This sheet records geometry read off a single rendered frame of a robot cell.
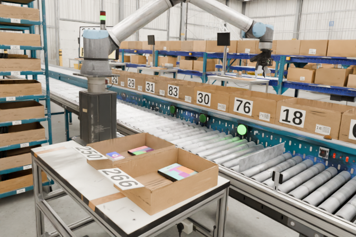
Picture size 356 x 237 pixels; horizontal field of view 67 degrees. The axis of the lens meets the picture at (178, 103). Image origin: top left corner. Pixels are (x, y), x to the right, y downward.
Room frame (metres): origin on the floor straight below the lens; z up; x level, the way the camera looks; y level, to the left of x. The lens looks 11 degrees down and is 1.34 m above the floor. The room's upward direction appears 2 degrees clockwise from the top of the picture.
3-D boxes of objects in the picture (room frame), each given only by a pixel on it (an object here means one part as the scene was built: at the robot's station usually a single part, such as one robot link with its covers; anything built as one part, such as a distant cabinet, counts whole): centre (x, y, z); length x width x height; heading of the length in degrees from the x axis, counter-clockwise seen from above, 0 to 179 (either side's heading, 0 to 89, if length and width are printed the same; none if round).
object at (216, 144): (1.74, -0.27, 0.72); 0.52 x 0.05 x 0.05; 131
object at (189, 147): (1.78, -0.23, 0.72); 0.52 x 0.05 x 0.05; 131
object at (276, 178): (1.12, -0.46, 0.78); 0.05 x 0.01 x 0.11; 41
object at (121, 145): (1.36, 0.24, 0.80); 0.38 x 0.28 x 0.10; 133
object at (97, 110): (1.69, 0.51, 0.91); 0.26 x 0.26 x 0.33; 45
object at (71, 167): (1.34, 0.30, 0.74); 1.00 x 0.58 x 0.03; 45
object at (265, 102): (2.01, -0.64, 0.96); 0.39 x 0.29 x 0.17; 42
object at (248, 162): (1.47, -0.51, 0.76); 0.46 x 0.01 x 0.09; 131
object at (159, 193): (1.12, 0.04, 0.80); 0.38 x 0.28 x 0.10; 132
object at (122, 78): (3.49, 0.67, 0.96); 0.39 x 0.29 x 0.17; 41
